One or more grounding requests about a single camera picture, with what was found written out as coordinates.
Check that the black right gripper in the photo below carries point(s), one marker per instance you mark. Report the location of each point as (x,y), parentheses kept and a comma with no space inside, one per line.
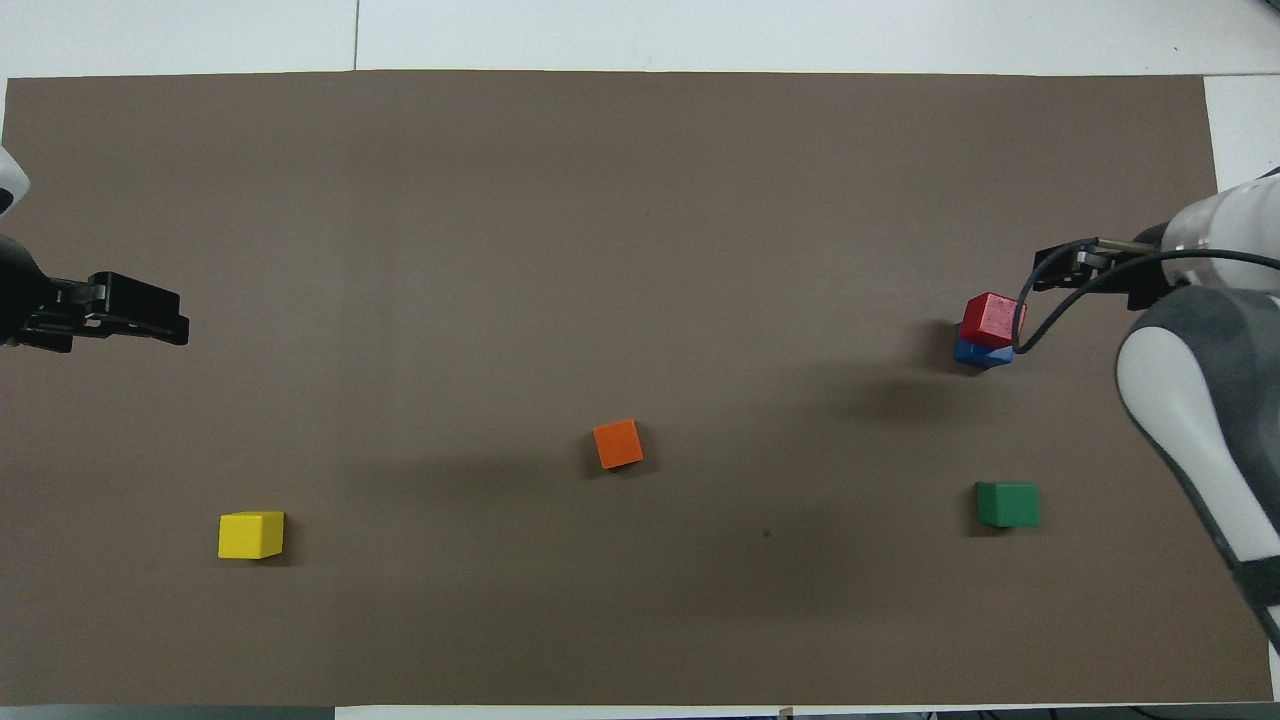
(1150,280)

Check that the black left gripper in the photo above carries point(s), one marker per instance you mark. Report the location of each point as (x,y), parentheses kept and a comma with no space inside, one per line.
(20,295)

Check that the red wooden block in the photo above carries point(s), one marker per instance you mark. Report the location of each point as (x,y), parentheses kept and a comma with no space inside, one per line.
(990,318)

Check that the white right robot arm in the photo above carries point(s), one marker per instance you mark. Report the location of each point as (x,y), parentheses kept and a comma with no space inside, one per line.
(1200,400)

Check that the blue wooden block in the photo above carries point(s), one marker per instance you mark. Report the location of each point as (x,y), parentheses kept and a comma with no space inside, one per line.
(975,355)

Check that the yellow wooden block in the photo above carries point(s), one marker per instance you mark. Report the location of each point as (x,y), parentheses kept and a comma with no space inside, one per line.
(250,536)

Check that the green wooden block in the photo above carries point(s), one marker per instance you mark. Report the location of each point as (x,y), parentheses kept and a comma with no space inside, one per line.
(1008,506)

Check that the orange wooden block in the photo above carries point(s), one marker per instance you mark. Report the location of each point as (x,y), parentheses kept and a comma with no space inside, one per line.
(618,445)

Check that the brown paper table mat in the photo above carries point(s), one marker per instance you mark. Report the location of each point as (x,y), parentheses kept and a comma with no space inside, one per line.
(640,250)

